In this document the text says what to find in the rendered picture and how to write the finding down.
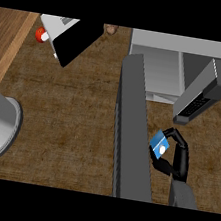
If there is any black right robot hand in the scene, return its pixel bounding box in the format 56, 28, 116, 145
149, 124, 195, 183

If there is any blue milk carton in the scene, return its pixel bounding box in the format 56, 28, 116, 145
147, 127, 173, 161

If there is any dark grey microwave door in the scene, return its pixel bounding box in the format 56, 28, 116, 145
100, 51, 175, 204

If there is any grey microwave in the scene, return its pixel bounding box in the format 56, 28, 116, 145
118, 28, 221, 132

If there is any brown round object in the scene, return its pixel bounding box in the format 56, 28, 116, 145
104, 24, 120, 37

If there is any white and black toaster oven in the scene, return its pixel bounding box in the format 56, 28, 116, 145
32, 13, 106, 74

